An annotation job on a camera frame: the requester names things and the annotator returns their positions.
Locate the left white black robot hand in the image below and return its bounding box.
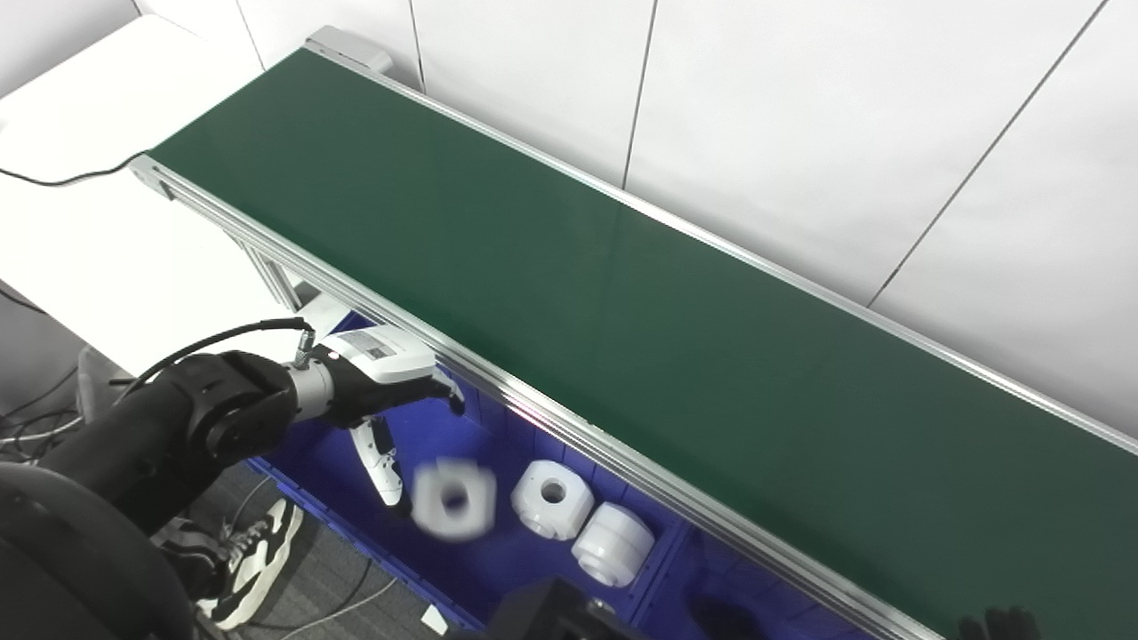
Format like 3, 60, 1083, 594
320, 325, 466, 518

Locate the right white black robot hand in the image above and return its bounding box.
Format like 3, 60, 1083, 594
958, 606, 1042, 640

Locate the white cylindrical plastic part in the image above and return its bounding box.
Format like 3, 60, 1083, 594
410, 457, 497, 542
510, 459, 596, 541
572, 502, 656, 588

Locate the green conveyor belt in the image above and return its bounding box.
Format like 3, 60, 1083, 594
147, 48, 1138, 640
129, 36, 1138, 640

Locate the blue plastic bin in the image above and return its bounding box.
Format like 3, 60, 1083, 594
629, 523, 894, 640
247, 311, 693, 634

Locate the black flanged plastic part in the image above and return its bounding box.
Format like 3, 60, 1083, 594
691, 594, 758, 640

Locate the grey conveyor end cap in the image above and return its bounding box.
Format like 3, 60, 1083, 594
304, 25, 394, 75

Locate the black robot body part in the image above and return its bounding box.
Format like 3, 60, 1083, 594
485, 577, 652, 640

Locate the black white sneaker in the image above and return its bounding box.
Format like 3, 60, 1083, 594
197, 498, 305, 632
149, 518, 234, 598

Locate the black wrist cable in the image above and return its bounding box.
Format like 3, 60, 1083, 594
114, 317, 317, 403

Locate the white floor cable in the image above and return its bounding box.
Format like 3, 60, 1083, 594
274, 576, 401, 640

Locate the black table cable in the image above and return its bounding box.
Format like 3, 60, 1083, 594
0, 147, 154, 189

